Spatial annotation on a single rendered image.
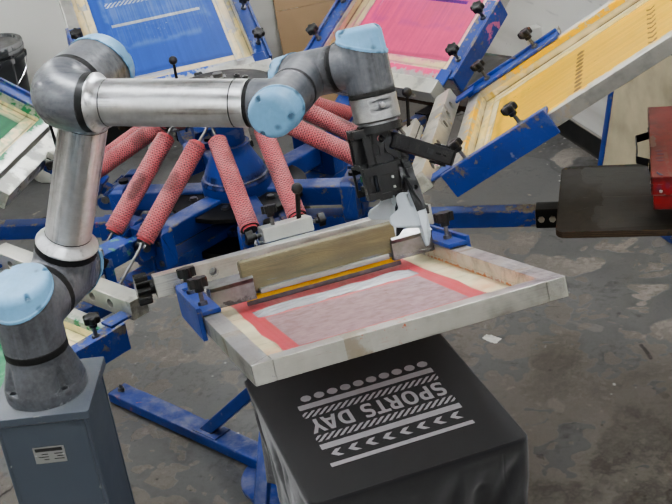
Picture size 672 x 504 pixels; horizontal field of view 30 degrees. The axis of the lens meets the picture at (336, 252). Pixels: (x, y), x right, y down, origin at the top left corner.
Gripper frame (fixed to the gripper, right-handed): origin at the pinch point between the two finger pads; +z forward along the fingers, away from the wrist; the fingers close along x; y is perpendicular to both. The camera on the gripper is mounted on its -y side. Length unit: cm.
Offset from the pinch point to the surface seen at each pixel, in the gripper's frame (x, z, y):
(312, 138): -129, -9, -18
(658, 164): -84, 14, -90
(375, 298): -49, 19, -4
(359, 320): -34.6, 18.7, 3.8
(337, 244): -71, 10, -4
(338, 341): -10.9, 15.4, 13.9
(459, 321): -11.0, 17.9, -7.9
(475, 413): -38, 44, -16
